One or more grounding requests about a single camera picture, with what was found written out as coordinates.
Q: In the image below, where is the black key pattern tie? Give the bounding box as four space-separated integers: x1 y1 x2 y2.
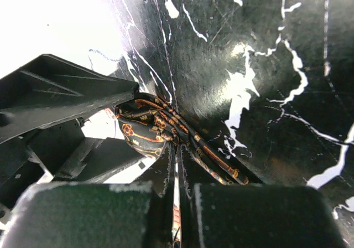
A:
114 92 249 185

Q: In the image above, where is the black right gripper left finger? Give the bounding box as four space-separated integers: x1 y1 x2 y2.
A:
1 142 175 247

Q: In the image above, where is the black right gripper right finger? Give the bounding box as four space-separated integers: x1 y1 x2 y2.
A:
178 147 345 247

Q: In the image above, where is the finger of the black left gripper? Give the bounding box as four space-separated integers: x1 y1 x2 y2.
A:
54 138 143 183
1 54 139 143

